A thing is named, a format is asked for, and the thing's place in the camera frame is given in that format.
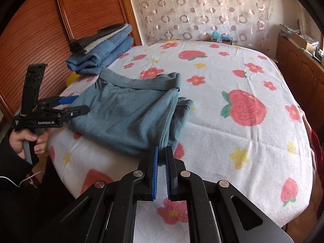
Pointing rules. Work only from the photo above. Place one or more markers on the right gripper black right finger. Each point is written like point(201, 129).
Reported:
point(171, 173)

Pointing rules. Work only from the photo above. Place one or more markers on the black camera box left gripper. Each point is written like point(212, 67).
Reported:
point(33, 80)

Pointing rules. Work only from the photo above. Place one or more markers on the folded blue jeans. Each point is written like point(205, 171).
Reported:
point(102, 55)

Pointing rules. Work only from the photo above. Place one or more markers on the sheer circle pattern curtain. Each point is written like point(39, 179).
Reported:
point(245, 21)

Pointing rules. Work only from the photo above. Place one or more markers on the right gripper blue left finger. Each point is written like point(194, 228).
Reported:
point(154, 172)

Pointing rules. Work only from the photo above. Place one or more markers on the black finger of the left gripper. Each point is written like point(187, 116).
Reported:
point(72, 112)

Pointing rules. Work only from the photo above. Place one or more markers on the teal pants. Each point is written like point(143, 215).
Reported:
point(133, 116)

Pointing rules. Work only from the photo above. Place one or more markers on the long wooden sideboard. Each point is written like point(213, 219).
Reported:
point(304, 77)

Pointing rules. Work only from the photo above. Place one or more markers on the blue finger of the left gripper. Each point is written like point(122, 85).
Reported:
point(67, 100)

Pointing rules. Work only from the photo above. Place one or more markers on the folded dark grey garment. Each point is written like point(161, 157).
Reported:
point(76, 45)

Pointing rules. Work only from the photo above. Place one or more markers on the folded light grey garment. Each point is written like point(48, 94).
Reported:
point(97, 42)

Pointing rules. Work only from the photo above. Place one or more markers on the blue plush toy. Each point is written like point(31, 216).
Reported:
point(221, 38)

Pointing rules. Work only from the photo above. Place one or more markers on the wooden slatted wardrobe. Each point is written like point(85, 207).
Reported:
point(39, 31)

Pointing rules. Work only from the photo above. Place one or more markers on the white floral bed sheet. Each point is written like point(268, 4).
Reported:
point(244, 126)

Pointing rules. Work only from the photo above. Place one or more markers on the cardboard box on sideboard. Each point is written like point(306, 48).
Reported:
point(304, 41)

